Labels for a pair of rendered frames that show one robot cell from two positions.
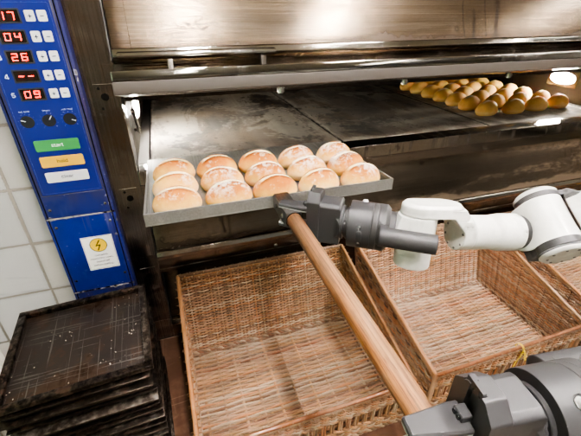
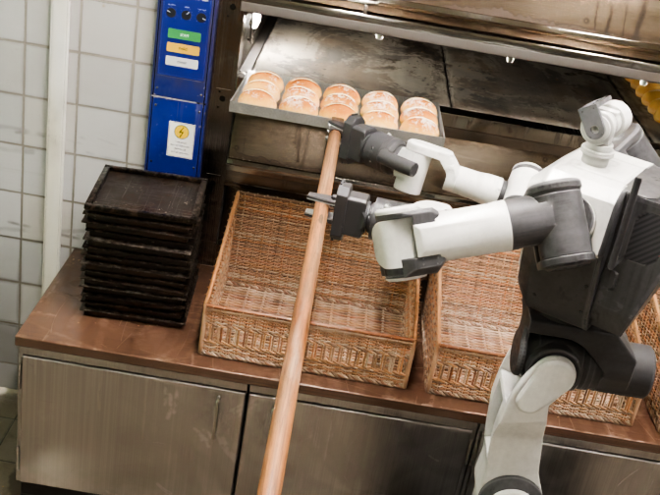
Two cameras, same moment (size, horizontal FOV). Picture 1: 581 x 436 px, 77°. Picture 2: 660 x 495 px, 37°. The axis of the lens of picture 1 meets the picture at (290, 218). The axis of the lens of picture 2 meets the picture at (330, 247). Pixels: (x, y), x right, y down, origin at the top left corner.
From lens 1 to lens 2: 1.79 m
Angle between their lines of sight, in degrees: 16
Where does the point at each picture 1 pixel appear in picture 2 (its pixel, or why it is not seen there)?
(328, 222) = (356, 141)
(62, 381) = (131, 208)
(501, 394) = (349, 187)
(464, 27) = (596, 21)
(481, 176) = not seen: hidden behind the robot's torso
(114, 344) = (172, 204)
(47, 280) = (127, 153)
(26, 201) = (141, 75)
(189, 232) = (263, 149)
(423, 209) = (415, 144)
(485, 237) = (463, 183)
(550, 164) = not seen: outside the picture
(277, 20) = not seen: outside the picture
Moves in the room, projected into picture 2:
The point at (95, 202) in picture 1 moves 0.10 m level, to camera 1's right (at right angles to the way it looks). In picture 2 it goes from (193, 92) to (225, 101)
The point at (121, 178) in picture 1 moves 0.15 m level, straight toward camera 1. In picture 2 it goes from (221, 78) to (220, 95)
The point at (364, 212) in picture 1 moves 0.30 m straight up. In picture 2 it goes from (379, 138) to (404, 12)
